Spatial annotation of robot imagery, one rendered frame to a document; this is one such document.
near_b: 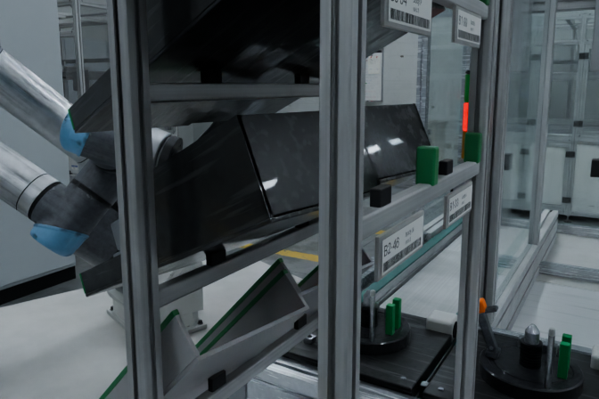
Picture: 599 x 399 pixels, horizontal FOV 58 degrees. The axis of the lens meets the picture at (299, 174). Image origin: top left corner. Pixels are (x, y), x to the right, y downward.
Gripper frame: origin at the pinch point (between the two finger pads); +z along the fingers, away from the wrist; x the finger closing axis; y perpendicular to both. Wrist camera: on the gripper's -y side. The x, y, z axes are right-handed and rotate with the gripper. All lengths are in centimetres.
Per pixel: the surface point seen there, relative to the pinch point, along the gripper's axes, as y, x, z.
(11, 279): 212, -198, -159
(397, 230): -16.8, 39.4, 8.2
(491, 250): 6.7, -15.7, 36.5
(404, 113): -19.8, 18.6, 8.5
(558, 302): 28, -47, 70
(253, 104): -13.7, 11.9, -7.6
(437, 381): 17.8, 9.5, 28.0
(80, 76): 115, -337, -200
